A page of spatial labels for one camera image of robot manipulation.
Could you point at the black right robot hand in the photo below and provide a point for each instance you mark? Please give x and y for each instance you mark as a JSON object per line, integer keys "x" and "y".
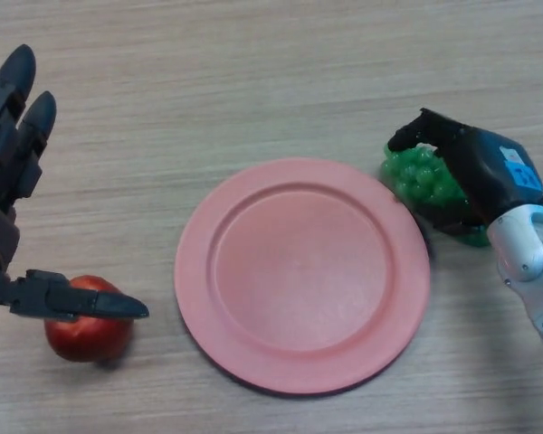
{"x": 488, "y": 167}

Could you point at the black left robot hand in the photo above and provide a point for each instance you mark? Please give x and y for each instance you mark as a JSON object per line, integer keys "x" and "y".
{"x": 2, "y": 158}

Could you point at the green grape bunch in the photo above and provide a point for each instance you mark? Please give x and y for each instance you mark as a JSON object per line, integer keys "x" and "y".
{"x": 416, "y": 176}

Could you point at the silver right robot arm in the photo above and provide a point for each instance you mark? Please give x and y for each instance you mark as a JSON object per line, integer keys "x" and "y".
{"x": 525, "y": 253}

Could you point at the pink round plate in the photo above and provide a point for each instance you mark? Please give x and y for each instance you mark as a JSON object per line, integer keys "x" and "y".
{"x": 298, "y": 280}

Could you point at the red apple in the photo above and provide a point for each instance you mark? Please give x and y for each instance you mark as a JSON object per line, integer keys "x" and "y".
{"x": 86, "y": 339}

